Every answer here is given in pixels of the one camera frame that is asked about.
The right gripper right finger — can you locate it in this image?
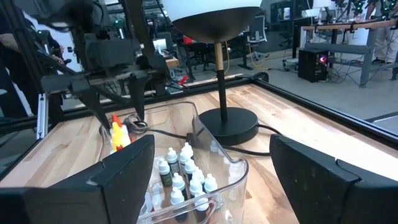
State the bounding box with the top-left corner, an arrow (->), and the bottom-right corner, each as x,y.
269,134 -> 398,224

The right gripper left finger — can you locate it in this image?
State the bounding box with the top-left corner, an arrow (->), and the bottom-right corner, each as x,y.
0,134 -> 155,224

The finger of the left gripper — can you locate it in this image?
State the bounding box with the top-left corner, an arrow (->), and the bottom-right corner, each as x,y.
68,84 -> 111,131
128,75 -> 149,122

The small green food coloring bottle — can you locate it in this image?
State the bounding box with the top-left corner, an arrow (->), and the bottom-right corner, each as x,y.
157,157 -> 174,187

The small red food coloring bottle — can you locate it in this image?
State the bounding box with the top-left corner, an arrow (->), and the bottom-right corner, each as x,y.
194,191 -> 211,223

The person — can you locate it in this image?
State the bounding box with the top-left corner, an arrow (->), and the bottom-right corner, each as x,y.
0,0 -> 38,63
37,29 -> 72,66
366,0 -> 398,65

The white globe table lamp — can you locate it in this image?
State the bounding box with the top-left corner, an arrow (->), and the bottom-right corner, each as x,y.
161,0 -> 264,146

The clear plastic bin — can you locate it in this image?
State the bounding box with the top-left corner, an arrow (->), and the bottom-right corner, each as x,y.
99,101 -> 249,224

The black computer tower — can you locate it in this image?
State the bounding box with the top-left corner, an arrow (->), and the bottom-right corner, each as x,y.
297,49 -> 330,83

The grey office chair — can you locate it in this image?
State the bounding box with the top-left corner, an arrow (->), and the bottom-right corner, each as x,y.
247,15 -> 269,62

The wooden top workbench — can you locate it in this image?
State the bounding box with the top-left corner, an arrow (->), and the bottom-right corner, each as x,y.
303,18 -> 398,88

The silver aluminium bracket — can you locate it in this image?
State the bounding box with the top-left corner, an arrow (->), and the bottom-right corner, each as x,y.
35,93 -> 50,140

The black lamp power cable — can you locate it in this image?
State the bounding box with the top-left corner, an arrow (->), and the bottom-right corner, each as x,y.
124,113 -> 282,156

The black frame clamp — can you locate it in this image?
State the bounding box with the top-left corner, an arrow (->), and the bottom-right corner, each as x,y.
248,72 -> 270,84

